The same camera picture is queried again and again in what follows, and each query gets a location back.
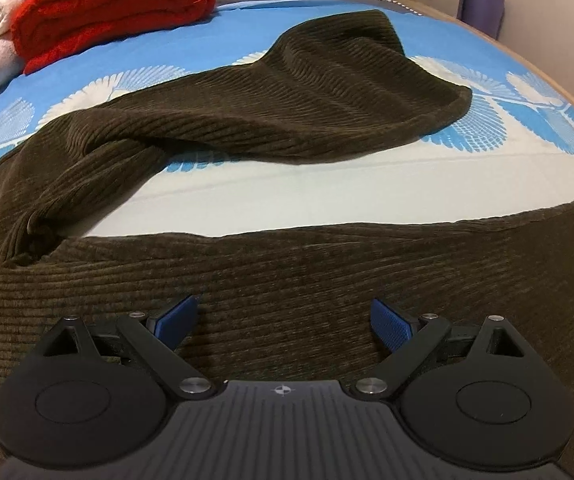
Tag purple board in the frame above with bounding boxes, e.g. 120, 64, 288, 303
457, 0, 506, 42

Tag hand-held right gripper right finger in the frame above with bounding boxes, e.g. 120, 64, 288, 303
352, 298, 526, 402

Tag brown corduroy pants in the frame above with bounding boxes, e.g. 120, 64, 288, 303
0, 9, 574, 466

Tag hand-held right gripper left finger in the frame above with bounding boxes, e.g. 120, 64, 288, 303
42, 294, 218, 402

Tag blue white printed bed sheet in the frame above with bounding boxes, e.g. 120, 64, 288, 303
0, 0, 574, 476

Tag red knitted blanket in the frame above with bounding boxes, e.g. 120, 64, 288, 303
12, 0, 218, 76

